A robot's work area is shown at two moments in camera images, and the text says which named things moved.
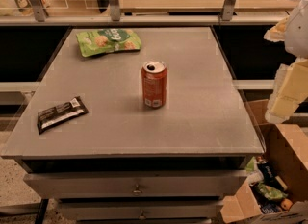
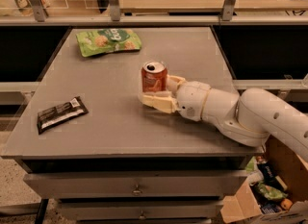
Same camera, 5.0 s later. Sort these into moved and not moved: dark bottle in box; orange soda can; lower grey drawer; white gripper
Moved: white gripper
Not moved: lower grey drawer; dark bottle in box; orange soda can
